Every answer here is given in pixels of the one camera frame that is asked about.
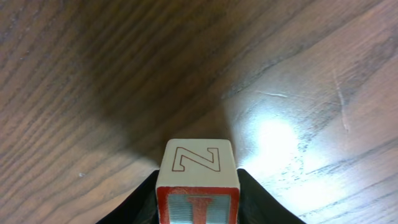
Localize red letter I block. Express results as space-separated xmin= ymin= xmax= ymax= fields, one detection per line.
xmin=155 ymin=139 xmax=240 ymax=224

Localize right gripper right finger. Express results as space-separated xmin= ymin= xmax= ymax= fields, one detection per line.
xmin=237 ymin=169 xmax=305 ymax=224

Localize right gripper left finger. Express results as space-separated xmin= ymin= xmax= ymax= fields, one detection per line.
xmin=96 ymin=170 xmax=159 ymax=224

